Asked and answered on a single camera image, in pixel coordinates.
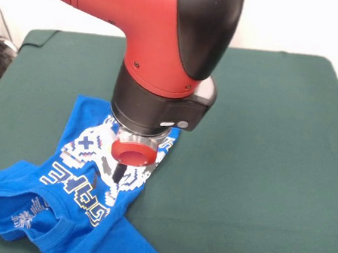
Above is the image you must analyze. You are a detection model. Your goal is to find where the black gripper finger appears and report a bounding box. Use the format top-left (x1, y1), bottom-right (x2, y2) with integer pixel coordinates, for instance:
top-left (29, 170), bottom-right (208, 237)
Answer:
top-left (111, 163), bottom-right (126, 186)

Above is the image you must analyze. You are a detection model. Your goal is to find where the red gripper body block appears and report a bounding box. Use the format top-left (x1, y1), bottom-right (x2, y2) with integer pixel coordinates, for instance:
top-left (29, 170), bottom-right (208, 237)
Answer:
top-left (110, 139), bottom-right (159, 170)

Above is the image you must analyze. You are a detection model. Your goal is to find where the blue printed t-shirt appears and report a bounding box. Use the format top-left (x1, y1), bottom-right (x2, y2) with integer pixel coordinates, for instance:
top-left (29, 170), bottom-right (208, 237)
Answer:
top-left (0, 86), bottom-right (187, 253)

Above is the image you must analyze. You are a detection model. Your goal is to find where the dark green table cloth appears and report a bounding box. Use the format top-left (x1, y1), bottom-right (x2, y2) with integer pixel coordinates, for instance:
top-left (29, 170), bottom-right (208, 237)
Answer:
top-left (0, 24), bottom-right (338, 253)

